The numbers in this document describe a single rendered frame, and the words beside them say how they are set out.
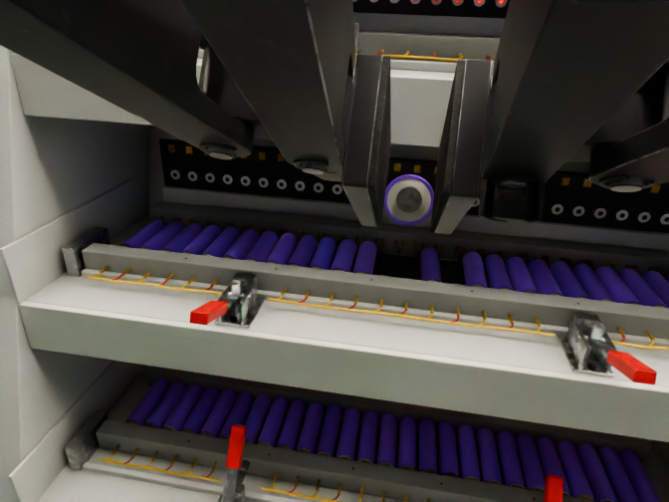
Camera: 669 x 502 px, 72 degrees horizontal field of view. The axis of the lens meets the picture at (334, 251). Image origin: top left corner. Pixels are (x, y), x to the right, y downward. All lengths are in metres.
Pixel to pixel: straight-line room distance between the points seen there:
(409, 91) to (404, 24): 0.20
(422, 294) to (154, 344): 0.22
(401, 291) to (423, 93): 0.15
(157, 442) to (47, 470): 0.10
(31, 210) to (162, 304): 0.13
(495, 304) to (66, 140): 0.40
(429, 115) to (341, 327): 0.17
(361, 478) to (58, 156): 0.40
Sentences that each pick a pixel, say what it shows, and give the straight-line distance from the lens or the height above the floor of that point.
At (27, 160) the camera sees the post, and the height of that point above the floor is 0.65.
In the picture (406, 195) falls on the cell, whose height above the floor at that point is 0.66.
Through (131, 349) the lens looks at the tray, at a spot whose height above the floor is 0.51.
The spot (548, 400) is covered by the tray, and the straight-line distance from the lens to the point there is 0.38.
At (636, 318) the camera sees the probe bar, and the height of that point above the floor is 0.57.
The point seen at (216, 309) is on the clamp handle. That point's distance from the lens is 0.32.
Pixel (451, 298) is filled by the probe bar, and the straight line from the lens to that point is 0.39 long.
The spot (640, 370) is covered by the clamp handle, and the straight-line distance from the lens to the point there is 0.32.
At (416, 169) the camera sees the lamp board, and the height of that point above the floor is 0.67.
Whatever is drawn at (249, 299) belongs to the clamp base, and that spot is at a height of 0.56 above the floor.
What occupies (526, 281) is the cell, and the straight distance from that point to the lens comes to 0.44.
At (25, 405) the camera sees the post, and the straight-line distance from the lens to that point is 0.50.
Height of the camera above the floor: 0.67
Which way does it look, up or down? 10 degrees down
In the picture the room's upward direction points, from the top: 5 degrees clockwise
